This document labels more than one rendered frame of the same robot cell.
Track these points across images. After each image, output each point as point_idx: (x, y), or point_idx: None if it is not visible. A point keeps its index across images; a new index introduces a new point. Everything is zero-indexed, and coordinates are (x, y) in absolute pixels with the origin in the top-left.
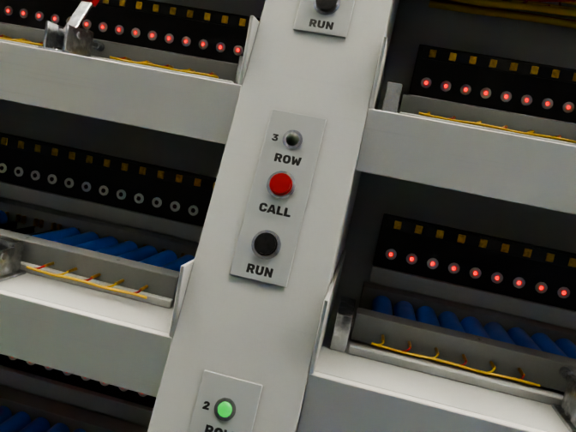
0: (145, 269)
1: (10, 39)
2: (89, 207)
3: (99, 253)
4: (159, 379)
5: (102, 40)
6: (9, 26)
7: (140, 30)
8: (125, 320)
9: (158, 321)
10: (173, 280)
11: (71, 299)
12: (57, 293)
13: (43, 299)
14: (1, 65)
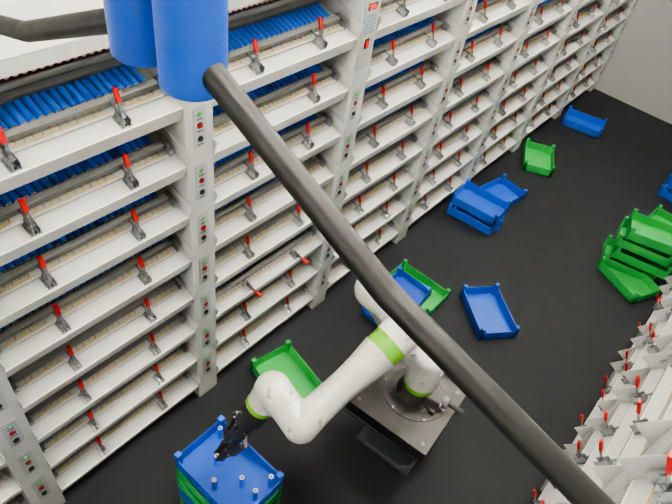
0: (308, 235)
1: (279, 224)
2: None
3: (299, 238)
4: (320, 246)
5: (291, 210)
6: (274, 221)
7: None
8: (316, 245)
9: (317, 241)
10: (312, 233)
11: (306, 248)
12: (303, 249)
13: (306, 252)
14: (294, 234)
